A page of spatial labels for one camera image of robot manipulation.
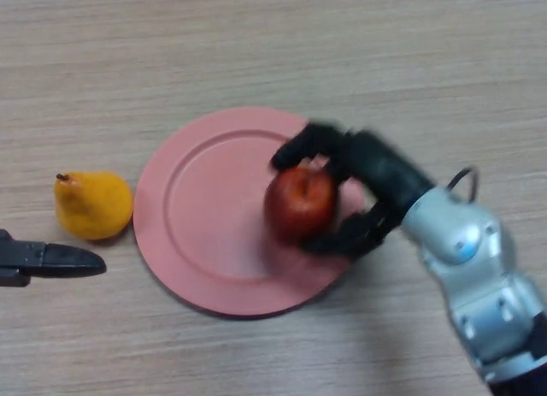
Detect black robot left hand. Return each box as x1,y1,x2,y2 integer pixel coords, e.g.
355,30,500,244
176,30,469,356
0,228,108,288

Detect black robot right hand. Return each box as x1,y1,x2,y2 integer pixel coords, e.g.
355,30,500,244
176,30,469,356
268,122,438,260

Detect red apple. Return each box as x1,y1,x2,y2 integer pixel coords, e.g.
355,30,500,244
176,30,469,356
263,167,338,243

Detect pink round plate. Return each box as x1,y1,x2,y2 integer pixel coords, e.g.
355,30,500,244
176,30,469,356
132,106,368,320

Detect yellow pear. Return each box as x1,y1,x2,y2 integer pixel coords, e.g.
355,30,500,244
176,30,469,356
54,170,134,241

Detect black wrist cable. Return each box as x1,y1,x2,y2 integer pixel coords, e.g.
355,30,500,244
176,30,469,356
446,166,480,204

